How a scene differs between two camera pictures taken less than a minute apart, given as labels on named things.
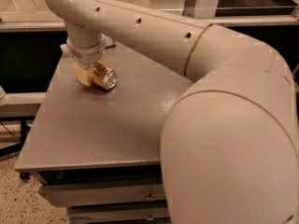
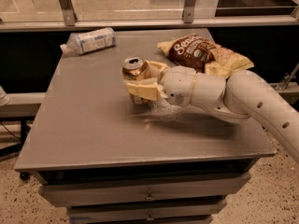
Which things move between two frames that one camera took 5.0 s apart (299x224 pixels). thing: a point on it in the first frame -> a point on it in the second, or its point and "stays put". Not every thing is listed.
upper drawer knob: (149, 198) stays put
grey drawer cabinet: (97, 151) stays put
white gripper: (88, 55) -> (177, 85)
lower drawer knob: (149, 218) stays put
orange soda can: (103, 76) -> (135, 68)
